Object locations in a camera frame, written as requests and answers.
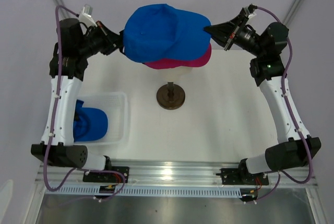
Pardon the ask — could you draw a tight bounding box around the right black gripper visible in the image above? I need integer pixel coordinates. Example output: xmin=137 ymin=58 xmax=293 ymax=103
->
xmin=204 ymin=15 xmax=266 ymax=58

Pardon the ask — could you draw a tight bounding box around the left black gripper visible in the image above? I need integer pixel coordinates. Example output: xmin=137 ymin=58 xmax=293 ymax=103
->
xmin=78 ymin=21 xmax=129 ymax=58

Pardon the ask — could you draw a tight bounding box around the blue baseball cap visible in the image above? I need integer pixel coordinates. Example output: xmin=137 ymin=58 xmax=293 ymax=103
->
xmin=123 ymin=4 xmax=211 ymax=63
xmin=73 ymin=100 xmax=109 ymax=143

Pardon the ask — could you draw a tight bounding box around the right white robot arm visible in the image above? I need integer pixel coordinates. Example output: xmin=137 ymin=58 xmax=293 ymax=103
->
xmin=204 ymin=5 xmax=321 ymax=184

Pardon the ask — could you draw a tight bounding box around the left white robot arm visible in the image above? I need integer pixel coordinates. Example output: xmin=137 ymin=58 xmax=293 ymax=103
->
xmin=31 ymin=18 xmax=122 ymax=183

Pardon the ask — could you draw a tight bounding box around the white plastic basket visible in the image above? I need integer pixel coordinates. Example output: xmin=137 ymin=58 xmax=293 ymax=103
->
xmin=74 ymin=92 xmax=129 ymax=146

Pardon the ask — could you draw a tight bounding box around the cream mannequin head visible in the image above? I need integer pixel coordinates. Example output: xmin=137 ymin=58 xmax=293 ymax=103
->
xmin=158 ymin=66 xmax=193 ymax=83

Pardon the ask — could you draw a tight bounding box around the dark round mannequin stand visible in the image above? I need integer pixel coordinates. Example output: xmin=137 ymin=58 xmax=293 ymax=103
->
xmin=156 ymin=82 xmax=186 ymax=110

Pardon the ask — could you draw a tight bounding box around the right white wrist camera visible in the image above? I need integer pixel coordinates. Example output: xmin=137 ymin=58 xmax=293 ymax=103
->
xmin=243 ymin=4 xmax=258 ymax=19

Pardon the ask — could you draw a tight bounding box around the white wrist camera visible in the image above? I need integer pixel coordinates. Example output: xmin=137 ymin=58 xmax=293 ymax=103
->
xmin=78 ymin=4 xmax=97 ymax=27
xmin=243 ymin=4 xmax=258 ymax=19

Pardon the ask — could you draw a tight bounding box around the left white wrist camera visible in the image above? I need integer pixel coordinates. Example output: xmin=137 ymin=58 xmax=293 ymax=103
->
xmin=78 ymin=4 xmax=97 ymax=27

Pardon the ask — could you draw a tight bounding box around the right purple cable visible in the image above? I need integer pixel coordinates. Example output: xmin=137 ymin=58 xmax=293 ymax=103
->
xmin=252 ymin=5 xmax=314 ymax=204

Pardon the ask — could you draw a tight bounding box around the purple cable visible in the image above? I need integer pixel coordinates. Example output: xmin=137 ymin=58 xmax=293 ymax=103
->
xmin=252 ymin=5 xmax=314 ymax=204
xmin=43 ymin=5 xmax=125 ymax=204

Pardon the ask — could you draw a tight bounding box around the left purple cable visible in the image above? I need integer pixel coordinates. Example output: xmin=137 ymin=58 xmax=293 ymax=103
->
xmin=43 ymin=5 xmax=125 ymax=204

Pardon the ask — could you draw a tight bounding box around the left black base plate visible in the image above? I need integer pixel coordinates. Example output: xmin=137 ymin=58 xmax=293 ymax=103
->
xmin=82 ymin=166 xmax=130 ymax=183

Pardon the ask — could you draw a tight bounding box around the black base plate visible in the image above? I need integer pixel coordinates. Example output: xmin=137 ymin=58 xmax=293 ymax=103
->
xmin=216 ymin=168 xmax=269 ymax=186
xmin=82 ymin=166 xmax=130 ymax=183

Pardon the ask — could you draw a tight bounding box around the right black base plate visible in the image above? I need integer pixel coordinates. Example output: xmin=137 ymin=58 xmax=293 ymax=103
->
xmin=216 ymin=168 xmax=269 ymax=186

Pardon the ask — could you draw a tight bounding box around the white slotted cable duct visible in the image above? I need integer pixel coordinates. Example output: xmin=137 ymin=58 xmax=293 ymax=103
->
xmin=55 ymin=185 xmax=242 ymax=198

